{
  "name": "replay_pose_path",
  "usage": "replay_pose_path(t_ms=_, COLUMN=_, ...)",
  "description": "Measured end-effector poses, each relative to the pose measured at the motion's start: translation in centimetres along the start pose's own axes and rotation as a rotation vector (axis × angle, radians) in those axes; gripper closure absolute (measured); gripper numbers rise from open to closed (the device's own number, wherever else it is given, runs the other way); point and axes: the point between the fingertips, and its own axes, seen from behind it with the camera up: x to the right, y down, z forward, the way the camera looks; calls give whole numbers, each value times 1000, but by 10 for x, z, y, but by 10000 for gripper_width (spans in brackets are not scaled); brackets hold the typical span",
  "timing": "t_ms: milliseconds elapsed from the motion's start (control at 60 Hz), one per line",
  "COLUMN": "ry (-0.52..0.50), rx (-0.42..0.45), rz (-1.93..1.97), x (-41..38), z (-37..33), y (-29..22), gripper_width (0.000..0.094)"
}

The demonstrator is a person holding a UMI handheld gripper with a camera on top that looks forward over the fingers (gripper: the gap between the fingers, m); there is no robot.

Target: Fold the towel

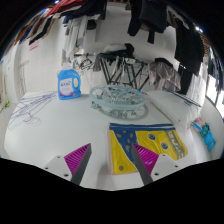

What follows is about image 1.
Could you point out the blue detergent bottle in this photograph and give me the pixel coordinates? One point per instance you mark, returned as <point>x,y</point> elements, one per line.
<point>68,86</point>

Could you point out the grey garment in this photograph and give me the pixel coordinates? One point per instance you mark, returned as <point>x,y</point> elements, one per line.
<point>163,76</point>

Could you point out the row of hanging clothes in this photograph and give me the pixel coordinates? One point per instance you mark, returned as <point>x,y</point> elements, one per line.
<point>153,16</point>

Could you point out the black folding drying rack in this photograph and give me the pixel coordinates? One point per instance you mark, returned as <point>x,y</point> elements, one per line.
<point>115,56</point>

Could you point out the yellow and blue patterned towel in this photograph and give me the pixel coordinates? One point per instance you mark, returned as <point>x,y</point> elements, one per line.
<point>160,145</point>

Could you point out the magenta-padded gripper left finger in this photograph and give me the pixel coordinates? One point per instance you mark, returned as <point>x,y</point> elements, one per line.
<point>78,160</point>

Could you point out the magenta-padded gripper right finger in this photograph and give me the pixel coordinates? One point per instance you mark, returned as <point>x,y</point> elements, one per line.
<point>148,160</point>

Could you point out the bundle of black clothes hangers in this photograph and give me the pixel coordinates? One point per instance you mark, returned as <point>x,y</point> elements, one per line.
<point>85,62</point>

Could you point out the teal clothes hanger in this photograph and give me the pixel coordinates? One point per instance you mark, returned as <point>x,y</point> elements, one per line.
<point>186,99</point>

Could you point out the blue plastic stick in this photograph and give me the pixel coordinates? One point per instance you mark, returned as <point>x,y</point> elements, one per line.
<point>197,126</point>

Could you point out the teal plastic cup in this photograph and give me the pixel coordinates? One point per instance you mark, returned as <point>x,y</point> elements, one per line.
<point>204,130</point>

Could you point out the white pillow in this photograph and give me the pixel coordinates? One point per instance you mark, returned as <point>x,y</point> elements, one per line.
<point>170,108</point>

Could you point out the pale green round clip hanger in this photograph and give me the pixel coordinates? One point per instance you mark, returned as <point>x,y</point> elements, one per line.
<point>113,101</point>

